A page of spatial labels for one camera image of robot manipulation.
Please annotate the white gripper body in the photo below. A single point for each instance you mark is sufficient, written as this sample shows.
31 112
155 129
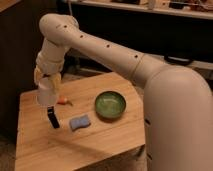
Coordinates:
48 90

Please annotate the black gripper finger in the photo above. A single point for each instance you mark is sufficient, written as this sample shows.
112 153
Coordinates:
52 117

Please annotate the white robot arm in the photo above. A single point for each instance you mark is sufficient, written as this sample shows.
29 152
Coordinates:
178 102

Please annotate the blue sponge eraser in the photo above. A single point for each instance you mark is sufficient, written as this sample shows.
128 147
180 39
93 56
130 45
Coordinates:
79 122

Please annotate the green ceramic bowl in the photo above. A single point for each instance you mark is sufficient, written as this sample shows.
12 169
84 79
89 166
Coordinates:
110 105

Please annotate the orange toy carrot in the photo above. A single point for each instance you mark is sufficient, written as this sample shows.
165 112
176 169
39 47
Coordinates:
64 101

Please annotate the wooden table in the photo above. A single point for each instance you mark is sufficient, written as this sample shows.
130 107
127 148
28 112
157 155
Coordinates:
40 147

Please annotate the dark shelf unit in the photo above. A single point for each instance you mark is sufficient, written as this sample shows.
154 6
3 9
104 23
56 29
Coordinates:
170 34

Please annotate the black handle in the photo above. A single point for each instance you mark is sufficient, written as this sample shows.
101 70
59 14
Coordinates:
178 61

